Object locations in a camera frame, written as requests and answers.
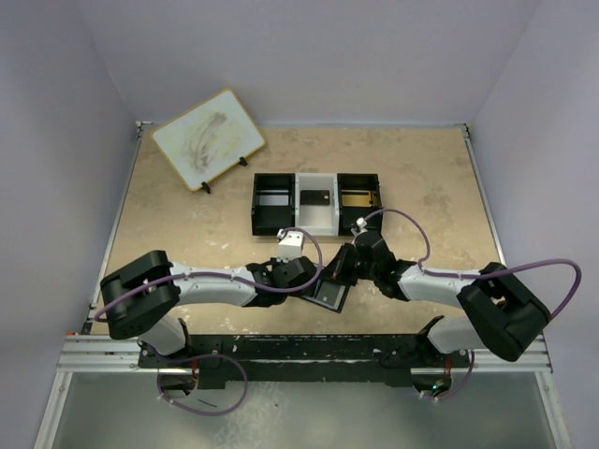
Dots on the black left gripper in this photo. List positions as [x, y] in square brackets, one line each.
[308, 279]

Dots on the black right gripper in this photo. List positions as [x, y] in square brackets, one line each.
[348, 261]

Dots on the dark card from holder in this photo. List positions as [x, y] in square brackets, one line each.
[330, 295]

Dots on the black leather card holder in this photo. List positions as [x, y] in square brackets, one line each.
[308, 294]

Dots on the black and white tray organizer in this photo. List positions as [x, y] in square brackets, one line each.
[331, 221]

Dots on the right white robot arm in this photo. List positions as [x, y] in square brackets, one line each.
[501, 313]

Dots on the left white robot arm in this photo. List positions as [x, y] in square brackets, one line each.
[139, 296]

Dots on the gold card in tray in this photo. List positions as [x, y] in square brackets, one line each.
[359, 199]

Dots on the black card in tray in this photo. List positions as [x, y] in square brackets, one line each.
[313, 197]

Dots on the silver card in tray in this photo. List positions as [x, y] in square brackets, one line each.
[273, 200]

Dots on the yellow-framed whiteboard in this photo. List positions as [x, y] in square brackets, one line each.
[209, 139]

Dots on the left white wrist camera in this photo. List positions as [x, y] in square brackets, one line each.
[290, 244]

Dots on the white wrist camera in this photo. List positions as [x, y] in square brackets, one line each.
[359, 226]
[290, 244]

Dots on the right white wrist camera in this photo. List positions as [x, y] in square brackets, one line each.
[359, 226]

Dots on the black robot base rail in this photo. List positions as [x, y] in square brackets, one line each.
[389, 359]

